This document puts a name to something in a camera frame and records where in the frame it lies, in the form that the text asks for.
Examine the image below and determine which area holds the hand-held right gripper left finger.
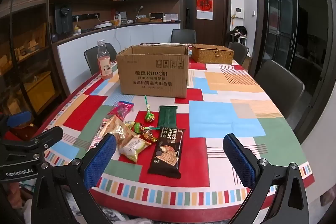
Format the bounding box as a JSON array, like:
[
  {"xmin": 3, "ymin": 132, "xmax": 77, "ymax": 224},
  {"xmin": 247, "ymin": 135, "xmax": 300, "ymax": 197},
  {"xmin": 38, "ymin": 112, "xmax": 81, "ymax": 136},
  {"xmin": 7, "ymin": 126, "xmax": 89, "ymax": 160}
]
[{"xmin": 31, "ymin": 133, "xmax": 117, "ymax": 224}]

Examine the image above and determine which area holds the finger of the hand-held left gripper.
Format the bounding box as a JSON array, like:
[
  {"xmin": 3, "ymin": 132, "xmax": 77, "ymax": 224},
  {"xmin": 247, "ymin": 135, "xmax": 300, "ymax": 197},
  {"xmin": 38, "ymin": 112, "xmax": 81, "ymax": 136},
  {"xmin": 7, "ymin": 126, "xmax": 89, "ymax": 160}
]
[
  {"xmin": 0, "ymin": 111, "xmax": 31, "ymax": 133},
  {"xmin": 0, "ymin": 126, "xmax": 64, "ymax": 153}
]

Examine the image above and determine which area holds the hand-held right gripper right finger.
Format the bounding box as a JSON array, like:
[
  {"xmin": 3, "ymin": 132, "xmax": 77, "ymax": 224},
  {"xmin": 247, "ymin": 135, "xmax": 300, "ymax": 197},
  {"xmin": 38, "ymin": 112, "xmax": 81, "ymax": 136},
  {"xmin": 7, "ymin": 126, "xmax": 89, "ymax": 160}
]
[{"xmin": 223, "ymin": 133, "xmax": 310, "ymax": 224}]

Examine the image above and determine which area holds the pale pink snack packet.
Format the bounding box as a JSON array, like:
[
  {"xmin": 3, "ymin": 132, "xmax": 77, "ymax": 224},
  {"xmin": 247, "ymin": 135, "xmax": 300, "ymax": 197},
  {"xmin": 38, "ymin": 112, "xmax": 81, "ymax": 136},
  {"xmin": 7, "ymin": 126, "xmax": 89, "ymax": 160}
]
[{"xmin": 89, "ymin": 119, "xmax": 111, "ymax": 151}]

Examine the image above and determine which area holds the beige snack packet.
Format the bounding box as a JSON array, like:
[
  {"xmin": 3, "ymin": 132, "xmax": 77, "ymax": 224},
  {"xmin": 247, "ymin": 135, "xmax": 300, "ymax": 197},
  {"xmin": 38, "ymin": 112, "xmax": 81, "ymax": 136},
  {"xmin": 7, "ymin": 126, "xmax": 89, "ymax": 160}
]
[{"xmin": 101, "ymin": 115, "xmax": 135, "ymax": 150}]

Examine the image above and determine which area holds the white green snack packet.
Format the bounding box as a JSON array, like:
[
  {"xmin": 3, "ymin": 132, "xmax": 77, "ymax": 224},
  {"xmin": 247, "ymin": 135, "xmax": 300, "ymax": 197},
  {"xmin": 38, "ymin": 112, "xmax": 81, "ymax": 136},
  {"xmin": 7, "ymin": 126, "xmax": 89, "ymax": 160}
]
[{"xmin": 119, "ymin": 135, "xmax": 153, "ymax": 164}]

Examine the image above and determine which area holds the pink candy packet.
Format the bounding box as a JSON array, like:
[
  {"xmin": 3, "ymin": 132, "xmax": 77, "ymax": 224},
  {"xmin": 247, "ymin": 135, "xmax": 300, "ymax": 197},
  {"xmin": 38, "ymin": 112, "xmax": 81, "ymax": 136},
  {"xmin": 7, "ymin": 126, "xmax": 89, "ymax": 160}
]
[{"xmin": 108, "ymin": 101, "xmax": 135, "ymax": 121}]

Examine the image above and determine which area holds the orange candy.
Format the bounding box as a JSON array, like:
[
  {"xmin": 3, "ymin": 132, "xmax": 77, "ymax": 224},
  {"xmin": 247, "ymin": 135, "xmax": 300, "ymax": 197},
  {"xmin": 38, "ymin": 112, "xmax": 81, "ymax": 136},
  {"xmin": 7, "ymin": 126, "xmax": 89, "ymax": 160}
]
[{"xmin": 142, "ymin": 130, "xmax": 158, "ymax": 143}]

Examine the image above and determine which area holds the green stick lollipop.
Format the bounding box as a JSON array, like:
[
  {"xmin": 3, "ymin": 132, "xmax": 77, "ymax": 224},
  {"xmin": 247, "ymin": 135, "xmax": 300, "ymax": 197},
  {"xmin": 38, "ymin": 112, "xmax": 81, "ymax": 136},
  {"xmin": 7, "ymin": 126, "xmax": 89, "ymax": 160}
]
[{"xmin": 144, "ymin": 95, "xmax": 156, "ymax": 124}]

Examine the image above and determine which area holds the dark brown biscuit packet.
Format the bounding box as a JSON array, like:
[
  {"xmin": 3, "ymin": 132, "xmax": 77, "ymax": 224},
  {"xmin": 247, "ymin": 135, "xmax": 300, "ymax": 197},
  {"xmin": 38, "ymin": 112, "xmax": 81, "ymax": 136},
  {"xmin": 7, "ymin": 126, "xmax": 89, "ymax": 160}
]
[{"xmin": 148, "ymin": 127, "xmax": 186, "ymax": 179}]

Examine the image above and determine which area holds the dark green snack packet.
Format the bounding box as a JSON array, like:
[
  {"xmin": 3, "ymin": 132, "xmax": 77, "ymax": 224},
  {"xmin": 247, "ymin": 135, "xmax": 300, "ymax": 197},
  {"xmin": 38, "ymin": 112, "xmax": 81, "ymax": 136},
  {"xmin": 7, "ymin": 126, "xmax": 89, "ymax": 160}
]
[{"xmin": 157, "ymin": 105, "xmax": 178, "ymax": 128}]

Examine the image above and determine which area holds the brown cardboard box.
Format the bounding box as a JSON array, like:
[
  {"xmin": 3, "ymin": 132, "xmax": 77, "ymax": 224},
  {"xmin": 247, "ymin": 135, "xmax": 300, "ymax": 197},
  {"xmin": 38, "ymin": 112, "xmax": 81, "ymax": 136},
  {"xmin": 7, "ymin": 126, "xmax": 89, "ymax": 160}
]
[{"xmin": 116, "ymin": 45, "xmax": 190, "ymax": 98}]

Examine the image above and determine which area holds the yellow storage bin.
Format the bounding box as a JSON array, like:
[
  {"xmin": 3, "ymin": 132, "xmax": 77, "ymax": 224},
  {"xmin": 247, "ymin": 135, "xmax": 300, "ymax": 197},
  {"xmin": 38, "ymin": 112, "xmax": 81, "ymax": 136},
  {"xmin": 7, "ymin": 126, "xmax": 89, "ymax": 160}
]
[{"xmin": 16, "ymin": 73, "xmax": 56, "ymax": 112}]

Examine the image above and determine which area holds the colourful patterned tablecloth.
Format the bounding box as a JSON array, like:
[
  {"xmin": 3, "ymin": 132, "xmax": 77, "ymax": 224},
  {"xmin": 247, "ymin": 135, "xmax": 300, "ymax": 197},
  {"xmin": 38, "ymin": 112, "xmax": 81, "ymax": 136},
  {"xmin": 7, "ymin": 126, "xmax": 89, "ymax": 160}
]
[{"xmin": 37, "ymin": 43, "xmax": 315, "ymax": 214}]

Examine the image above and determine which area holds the dark grey dining chair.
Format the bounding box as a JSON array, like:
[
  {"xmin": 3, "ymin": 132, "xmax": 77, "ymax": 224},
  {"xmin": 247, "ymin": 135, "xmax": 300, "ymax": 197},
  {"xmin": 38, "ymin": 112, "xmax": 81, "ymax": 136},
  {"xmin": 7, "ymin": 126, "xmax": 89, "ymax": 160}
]
[
  {"xmin": 228, "ymin": 42, "xmax": 249, "ymax": 66},
  {"xmin": 171, "ymin": 29, "xmax": 197, "ymax": 44},
  {"xmin": 84, "ymin": 43, "xmax": 118, "ymax": 76},
  {"xmin": 254, "ymin": 59, "xmax": 305, "ymax": 116}
]

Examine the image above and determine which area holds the pink drink bottle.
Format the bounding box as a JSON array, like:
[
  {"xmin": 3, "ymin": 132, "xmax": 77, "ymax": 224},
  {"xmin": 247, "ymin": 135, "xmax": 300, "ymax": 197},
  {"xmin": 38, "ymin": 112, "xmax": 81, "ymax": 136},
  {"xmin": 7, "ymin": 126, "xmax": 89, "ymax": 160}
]
[{"xmin": 97, "ymin": 40, "xmax": 114, "ymax": 80}]

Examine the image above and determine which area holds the woven wicker basket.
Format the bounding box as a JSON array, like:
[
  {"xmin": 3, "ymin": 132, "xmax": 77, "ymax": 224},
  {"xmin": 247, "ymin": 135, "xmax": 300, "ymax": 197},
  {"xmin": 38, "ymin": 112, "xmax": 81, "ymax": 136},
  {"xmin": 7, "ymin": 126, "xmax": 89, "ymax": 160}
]
[{"xmin": 191, "ymin": 43, "xmax": 235, "ymax": 65}]

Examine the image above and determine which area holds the black water dispenser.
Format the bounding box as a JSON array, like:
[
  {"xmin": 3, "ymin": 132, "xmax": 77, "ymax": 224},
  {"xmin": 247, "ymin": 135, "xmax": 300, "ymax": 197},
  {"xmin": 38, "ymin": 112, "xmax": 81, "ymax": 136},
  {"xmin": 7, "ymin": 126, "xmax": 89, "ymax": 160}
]
[{"xmin": 55, "ymin": 4, "xmax": 73, "ymax": 35}]

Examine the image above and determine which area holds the black bag on stool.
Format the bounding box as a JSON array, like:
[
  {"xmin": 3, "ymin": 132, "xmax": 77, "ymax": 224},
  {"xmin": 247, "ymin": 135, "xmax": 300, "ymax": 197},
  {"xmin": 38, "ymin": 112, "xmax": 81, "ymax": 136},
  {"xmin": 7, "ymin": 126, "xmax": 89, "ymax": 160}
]
[{"xmin": 231, "ymin": 26, "xmax": 248, "ymax": 39}]

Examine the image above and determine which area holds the glass door cabinet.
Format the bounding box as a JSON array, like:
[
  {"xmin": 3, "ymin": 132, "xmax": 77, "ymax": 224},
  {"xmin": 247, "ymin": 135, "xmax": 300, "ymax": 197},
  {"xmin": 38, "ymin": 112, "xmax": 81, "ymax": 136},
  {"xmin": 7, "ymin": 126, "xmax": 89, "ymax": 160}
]
[{"xmin": 256, "ymin": 0, "xmax": 300, "ymax": 75}]

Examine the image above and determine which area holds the dark brown door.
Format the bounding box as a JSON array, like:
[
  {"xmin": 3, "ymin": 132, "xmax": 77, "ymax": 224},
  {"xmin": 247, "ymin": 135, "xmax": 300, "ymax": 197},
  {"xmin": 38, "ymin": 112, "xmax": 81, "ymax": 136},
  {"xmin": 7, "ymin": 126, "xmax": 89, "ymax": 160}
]
[{"xmin": 181, "ymin": 0, "xmax": 232, "ymax": 47}]

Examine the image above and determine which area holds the red white wall calendar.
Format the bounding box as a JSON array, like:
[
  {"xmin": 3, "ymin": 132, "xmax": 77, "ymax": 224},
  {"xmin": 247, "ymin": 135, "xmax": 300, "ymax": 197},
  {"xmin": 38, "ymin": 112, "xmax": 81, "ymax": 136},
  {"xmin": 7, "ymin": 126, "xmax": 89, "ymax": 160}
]
[{"xmin": 196, "ymin": 0, "xmax": 214, "ymax": 20}]

